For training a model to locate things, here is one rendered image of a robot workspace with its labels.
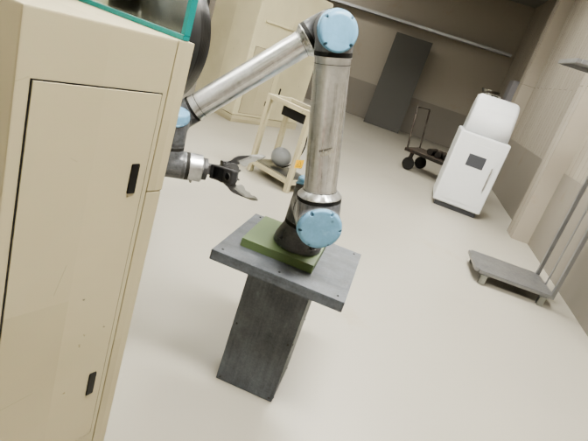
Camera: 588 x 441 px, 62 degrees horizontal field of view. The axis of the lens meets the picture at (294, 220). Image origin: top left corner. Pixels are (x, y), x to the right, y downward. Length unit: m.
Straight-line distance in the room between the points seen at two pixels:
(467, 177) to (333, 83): 4.99
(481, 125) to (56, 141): 5.76
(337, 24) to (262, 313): 1.07
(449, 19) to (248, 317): 11.98
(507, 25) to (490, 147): 7.42
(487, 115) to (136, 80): 5.64
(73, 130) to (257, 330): 1.16
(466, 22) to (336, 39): 12.00
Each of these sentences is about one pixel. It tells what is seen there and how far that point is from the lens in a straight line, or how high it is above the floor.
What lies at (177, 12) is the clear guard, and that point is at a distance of 1.23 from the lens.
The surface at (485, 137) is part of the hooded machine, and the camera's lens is 6.37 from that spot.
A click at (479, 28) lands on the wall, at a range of 13.46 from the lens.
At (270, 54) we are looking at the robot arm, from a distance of 1.65.
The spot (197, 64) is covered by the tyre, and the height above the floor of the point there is 1.14.
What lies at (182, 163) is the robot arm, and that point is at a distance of 1.59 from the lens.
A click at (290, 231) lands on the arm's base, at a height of 0.70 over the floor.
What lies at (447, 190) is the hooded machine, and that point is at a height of 0.23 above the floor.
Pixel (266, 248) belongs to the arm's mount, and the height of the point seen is 0.63.
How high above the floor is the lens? 1.35
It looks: 19 degrees down
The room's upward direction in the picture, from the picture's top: 18 degrees clockwise
